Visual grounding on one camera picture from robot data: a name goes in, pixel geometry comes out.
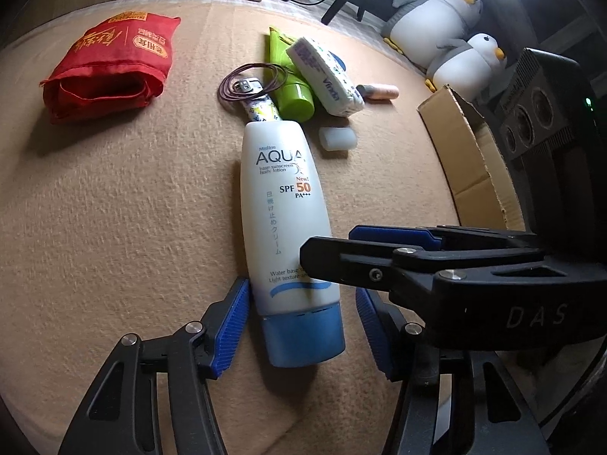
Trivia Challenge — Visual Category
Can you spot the white penguin plush toy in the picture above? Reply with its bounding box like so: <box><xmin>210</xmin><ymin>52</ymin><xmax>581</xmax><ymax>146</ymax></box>
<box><xmin>382</xmin><ymin>0</ymin><xmax>480</xmax><ymax>64</ymax></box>
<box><xmin>425</xmin><ymin>33</ymin><xmax>507</xmax><ymax>93</ymax></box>

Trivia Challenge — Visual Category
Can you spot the red cloth bag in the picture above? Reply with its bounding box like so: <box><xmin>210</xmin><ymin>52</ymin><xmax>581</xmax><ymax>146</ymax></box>
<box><xmin>39</xmin><ymin>11</ymin><xmax>182</xmax><ymax>125</ymax></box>

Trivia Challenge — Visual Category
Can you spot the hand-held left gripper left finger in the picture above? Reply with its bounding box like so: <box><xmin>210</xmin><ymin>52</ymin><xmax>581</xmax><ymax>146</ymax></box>
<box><xmin>57</xmin><ymin>277</ymin><xmax>252</xmax><ymax>455</ymax></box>

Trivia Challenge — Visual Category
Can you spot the translucent white cap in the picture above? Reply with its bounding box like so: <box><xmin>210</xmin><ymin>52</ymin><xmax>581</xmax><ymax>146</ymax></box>
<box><xmin>319</xmin><ymin>126</ymin><xmax>357</xmax><ymax>152</ymax></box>

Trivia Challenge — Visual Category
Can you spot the brown hair tie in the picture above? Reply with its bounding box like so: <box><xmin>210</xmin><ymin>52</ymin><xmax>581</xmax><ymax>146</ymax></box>
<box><xmin>219</xmin><ymin>63</ymin><xmax>289</xmax><ymax>102</ymax></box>

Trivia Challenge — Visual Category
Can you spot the pink cosmetic bottle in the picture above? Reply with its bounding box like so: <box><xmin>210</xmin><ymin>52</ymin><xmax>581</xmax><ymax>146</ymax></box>
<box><xmin>357</xmin><ymin>84</ymin><xmax>400</xmax><ymax>101</ymax></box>

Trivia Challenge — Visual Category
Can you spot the tan blanket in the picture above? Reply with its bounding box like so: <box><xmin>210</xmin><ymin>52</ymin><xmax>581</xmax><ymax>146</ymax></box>
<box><xmin>0</xmin><ymin>0</ymin><xmax>527</xmax><ymax>455</ymax></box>

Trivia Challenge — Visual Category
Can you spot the small patterned tube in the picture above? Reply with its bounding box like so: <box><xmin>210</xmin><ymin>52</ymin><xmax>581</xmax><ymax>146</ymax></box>
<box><xmin>232</xmin><ymin>78</ymin><xmax>280</xmax><ymax>124</ymax></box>

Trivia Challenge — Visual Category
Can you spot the white printed tissue pack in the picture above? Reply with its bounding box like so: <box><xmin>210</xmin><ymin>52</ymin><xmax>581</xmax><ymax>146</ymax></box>
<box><xmin>286</xmin><ymin>37</ymin><xmax>365</xmax><ymax>117</ymax></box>

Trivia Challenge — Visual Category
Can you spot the green tube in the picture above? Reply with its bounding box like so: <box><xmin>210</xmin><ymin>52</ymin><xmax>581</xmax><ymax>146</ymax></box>
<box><xmin>266</xmin><ymin>27</ymin><xmax>315</xmax><ymax>121</ymax></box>

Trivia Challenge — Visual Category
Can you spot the white sunscreen bottle blue cap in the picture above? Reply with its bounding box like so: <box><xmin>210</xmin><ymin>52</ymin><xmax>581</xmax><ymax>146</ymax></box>
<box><xmin>239</xmin><ymin>121</ymin><xmax>345</xmax><ymax>368</ymax></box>

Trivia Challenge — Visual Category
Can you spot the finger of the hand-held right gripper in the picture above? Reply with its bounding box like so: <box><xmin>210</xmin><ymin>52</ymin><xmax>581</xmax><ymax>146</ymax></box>
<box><xmin>300</xmin><ymin>234</ymin><xmax>585</xmax><ymax>347</ymax></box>
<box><xmin>348</xmin><ymin>225</ymin><xmax>541</xmax><ymax>253</ymax></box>

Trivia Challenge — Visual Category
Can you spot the cardboard box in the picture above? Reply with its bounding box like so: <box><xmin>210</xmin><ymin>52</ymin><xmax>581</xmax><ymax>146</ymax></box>
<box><xmin>417</xmin><ymin>84</ymin><xmax>527</xmax><ymax>233</ymax></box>

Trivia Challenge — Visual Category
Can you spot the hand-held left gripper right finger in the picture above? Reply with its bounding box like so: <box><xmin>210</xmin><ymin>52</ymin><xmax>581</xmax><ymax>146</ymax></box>
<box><xmin>355</xmin><ymin>288</ymin><xmax>560</xmax><ymax>455</ymax></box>

